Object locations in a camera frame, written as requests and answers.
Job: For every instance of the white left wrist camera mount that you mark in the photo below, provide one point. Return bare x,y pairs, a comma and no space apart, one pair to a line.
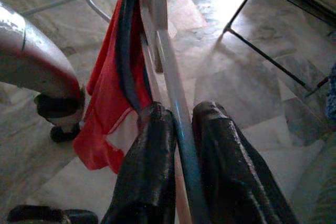
67,123

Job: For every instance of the black clothes drying rack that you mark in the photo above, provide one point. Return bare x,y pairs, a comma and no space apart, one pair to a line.
262,55

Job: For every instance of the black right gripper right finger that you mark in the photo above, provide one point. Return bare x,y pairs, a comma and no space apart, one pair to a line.
236,182

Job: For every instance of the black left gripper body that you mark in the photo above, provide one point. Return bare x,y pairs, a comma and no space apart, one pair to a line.
63,136

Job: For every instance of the blue plaid garment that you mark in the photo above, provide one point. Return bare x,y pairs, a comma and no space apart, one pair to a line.
332,93

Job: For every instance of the red jersey navy trim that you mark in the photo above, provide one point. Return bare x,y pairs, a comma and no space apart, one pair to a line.
105,98

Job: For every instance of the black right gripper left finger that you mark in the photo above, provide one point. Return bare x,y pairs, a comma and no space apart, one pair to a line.
147,171

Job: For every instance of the pinkish white plastic hanger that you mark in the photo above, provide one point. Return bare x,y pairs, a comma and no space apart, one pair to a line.
173,82

